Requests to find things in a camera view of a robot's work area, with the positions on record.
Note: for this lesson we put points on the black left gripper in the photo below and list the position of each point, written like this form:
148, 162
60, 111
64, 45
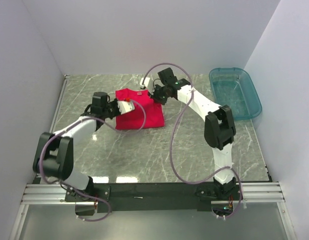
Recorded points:
115, 102

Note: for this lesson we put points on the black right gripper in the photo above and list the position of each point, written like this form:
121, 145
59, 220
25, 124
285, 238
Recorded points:
154, 97

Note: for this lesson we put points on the red t shirt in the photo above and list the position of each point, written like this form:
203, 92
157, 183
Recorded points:
134, 119

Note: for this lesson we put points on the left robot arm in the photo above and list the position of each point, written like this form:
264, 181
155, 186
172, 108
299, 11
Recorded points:
54, 156

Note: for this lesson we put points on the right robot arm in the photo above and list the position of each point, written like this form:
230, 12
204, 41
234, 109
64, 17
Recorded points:
219, 126

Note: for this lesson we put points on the teal plastic bin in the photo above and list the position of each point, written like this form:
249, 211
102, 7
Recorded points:
234, 87

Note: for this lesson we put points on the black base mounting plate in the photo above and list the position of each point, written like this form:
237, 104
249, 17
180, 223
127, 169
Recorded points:
164, 196

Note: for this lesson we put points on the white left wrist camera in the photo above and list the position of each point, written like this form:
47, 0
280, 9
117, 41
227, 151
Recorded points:
125, 107

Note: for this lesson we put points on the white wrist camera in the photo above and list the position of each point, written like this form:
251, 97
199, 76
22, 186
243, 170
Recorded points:
144, 82
125, 107

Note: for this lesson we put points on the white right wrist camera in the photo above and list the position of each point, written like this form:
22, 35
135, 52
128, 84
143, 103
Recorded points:
144, 82

